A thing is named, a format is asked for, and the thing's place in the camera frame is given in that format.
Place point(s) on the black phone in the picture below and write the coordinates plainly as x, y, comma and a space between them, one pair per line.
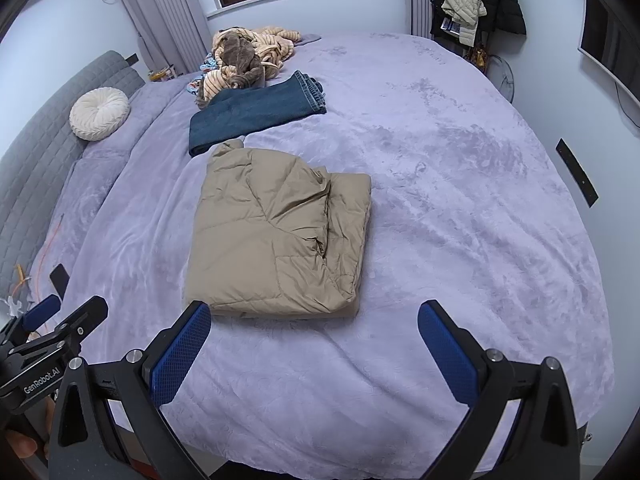
60, 280

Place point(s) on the tan striped cloth pile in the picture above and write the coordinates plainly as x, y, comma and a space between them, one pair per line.
272, 47

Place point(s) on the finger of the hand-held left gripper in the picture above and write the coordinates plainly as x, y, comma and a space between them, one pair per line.
80, 320
42, 310

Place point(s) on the beige hanging puffer vest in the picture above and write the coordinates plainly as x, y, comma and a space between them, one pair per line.
467, 10

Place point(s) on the beige puffer jacket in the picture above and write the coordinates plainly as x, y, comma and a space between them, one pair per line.
270, 235

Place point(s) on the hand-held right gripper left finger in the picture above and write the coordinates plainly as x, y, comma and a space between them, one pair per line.
180, 355

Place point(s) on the colourful printed cloth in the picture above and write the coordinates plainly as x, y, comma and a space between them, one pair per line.
196, 85

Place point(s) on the brown plush cloth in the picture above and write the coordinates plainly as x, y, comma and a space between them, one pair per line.
242, 57

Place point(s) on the lavender fleece blanket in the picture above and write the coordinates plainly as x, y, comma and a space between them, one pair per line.
450, 185

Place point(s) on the black wall strip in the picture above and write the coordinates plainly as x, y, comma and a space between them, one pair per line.
577, 172

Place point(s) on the folded blue jeans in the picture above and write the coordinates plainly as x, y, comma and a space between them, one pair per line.
250, 110

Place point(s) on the person's left hand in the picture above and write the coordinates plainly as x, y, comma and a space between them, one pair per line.
20, 445

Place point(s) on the grey standing fan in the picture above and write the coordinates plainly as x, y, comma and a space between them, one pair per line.
501, 80

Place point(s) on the black hanging jacket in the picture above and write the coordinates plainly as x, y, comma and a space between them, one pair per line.
505, 0

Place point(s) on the small grey cloth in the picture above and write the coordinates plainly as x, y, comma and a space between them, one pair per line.
310, 38

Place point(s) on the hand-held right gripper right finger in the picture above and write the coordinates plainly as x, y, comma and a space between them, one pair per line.
447, 355

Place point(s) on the grey quilted headboard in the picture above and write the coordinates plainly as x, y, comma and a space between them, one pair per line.
40, 160

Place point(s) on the round cream pillow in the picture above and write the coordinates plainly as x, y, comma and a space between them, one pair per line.
99, 114

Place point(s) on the wall television screen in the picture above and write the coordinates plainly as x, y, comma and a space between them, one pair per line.
612, 45

